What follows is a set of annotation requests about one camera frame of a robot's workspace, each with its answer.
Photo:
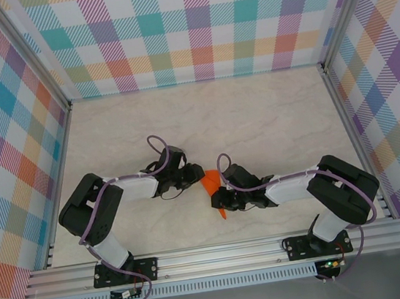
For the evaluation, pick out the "orange paper sheet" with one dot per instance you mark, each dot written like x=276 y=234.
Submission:
x=212 y=183

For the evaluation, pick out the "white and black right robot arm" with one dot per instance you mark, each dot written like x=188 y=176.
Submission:
x=290 y=189

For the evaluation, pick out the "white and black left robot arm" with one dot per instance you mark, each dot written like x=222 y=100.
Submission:
x=138 y=187

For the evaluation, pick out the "small circuit board green light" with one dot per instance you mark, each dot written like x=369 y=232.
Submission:
x=329 y=264

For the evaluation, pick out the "small dark circuit board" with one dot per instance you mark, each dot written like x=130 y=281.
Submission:
x=125 y=295

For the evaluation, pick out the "long aluminium mounting rail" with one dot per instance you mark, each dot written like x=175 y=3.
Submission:
x=218 y=257

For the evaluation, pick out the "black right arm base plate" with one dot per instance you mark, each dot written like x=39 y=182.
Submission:
x=296 y=247

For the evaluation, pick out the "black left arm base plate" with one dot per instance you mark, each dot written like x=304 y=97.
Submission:
x=147 y=267

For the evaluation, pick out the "aluminium side rail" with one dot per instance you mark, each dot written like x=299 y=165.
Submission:
x=63 y=156
x=345 y=119

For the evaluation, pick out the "aluminium frame post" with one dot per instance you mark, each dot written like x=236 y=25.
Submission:
x=342 y=9
x=36 y=57

